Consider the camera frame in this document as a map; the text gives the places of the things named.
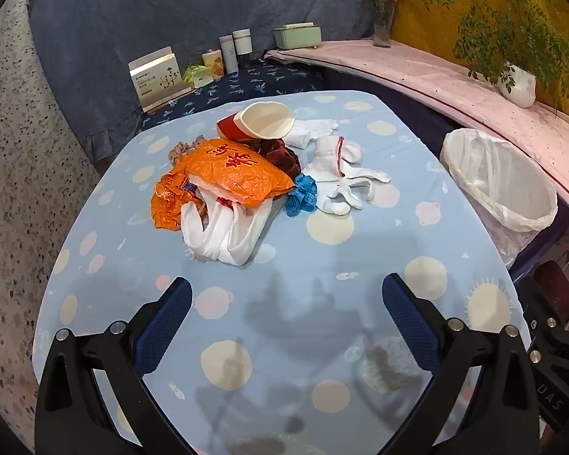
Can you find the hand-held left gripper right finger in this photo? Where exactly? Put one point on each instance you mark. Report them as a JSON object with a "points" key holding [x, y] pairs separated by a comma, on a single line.
{"points": [[410, 322]]}

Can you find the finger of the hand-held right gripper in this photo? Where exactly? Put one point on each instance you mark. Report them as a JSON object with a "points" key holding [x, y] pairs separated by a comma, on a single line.
{"points": [[543, 305]]}

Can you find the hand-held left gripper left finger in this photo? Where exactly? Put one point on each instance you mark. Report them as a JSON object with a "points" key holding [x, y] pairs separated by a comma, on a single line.
{"points": [[168, 322]]}

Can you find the white cloth garment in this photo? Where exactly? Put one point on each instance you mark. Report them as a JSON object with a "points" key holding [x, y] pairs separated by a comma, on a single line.
{"points": [[227, 237]]}

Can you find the bin with white liner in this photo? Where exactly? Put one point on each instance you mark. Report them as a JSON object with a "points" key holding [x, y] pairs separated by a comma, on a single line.
{"points": [[502, 185]]}

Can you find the white knit glove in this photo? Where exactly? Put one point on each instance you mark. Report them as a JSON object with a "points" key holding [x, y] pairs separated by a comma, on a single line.
{"points": [[344, 196], [327, 159]]}

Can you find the orange plastic bag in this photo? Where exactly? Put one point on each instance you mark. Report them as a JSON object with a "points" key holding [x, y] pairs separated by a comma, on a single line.
{"points": [[232, 170]]}

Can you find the light blue dotted tablecloth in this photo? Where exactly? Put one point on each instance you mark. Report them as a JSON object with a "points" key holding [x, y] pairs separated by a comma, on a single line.
{"points": [[313, 284]]}

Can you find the pink dotted scrunchie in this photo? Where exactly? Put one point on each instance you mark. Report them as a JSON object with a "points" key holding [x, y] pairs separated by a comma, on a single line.
{"points": [[182, 147]]}

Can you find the dark red scrunchie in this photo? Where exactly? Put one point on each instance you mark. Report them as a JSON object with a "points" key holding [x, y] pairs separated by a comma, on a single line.
{"points": [[282, 156]]}

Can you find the white paper tissue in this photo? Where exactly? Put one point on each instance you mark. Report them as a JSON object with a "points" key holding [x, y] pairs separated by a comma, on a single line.
{"points": [[313, 128]]}

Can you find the green plant in white pot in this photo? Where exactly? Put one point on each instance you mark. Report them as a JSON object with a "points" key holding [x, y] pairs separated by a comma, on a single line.
{"points": [[519, 83]]}

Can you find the white and gold box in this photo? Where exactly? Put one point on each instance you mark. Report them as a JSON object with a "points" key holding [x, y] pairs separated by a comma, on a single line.
{"points": [[159, 80]]}

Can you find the pink cloth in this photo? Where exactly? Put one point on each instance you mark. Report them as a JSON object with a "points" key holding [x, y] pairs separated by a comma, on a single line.
{"points": [[431, 76]]}

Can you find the green tissue packet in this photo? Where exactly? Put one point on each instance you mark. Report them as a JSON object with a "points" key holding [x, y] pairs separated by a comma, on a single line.
{"points": [[197, 76]]}

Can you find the dark blue printed cloth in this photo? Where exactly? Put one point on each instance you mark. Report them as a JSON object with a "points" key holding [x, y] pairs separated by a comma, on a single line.
{"points": [[265, 80]]}

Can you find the yellow floral tin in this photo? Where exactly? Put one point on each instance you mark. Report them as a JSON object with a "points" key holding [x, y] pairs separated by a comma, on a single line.
{"points": [[213, 64]]}

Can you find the slim white bottle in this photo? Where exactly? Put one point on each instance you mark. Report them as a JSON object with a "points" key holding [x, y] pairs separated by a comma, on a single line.
{"points": [[227, 54]]}

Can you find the wide white bottle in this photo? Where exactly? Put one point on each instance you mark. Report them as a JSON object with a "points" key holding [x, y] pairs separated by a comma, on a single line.
{"points": [[242, 45]]}

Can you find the glass vase with red flowers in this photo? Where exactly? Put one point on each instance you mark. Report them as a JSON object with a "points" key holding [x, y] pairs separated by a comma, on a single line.
{"points": [[383, 21]]}

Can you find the yellow cloth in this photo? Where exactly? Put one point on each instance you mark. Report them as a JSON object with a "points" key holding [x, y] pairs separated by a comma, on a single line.
{"points": [[431, 19]]}

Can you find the green tissue box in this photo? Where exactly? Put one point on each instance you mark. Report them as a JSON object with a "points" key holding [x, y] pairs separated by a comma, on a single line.
{"points": [[298, 38]]}

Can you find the grey-blue ruffled cloth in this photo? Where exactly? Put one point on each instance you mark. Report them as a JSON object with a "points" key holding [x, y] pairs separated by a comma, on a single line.
{"points": [[123, 14]]}

